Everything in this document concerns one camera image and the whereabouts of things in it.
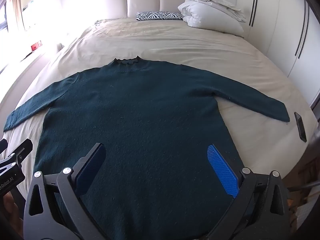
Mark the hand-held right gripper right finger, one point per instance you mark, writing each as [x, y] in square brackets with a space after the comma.
[222, 172]

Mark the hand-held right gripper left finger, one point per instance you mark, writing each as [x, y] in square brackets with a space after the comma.
[91, 163]

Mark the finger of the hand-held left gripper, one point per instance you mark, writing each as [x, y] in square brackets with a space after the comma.
[22, 148]

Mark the dark teal knit sweater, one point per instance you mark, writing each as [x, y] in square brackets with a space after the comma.
[140, 120]

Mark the black smartphone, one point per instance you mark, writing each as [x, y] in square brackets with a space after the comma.
[300, 127]

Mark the small red box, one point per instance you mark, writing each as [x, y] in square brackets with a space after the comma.
[35, 46]

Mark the bed with beige sheet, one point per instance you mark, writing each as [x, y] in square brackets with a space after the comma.
[175, 45]

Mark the beige curtain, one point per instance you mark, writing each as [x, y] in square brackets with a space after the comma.
[15, 5]

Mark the white wardrobe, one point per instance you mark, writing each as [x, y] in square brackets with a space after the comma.
[280, 30]

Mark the folded white duvet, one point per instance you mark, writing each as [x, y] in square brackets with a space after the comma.
[212, 12]

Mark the zebra print pillow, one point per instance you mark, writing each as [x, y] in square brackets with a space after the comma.
[160, 16]

